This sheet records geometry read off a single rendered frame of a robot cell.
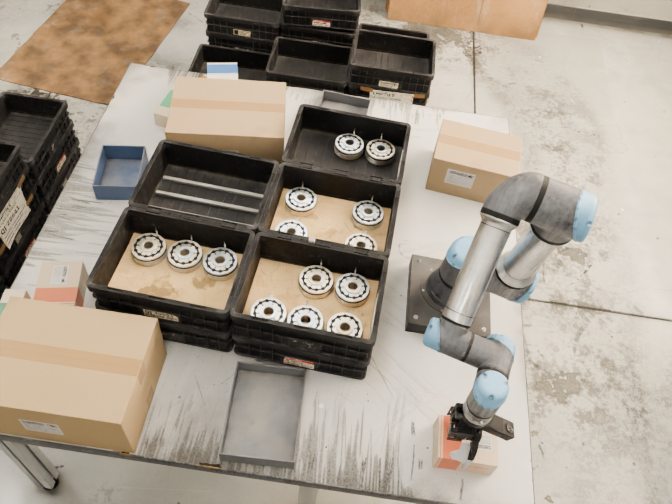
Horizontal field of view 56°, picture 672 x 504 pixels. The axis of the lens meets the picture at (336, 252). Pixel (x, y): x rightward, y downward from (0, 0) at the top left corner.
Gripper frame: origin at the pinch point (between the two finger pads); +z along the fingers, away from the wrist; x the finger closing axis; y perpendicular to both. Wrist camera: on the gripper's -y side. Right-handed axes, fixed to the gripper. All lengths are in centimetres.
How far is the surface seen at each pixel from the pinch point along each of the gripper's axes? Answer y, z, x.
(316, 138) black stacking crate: 56, -8, -102
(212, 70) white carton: 102, -4, -136
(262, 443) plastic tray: 54, 5, 7
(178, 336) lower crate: 84, 0, -19
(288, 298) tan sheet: 54, -8, -32
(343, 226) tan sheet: 41, -8, -63
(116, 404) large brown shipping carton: 90, -15, 10
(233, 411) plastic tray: 64, 4, -1
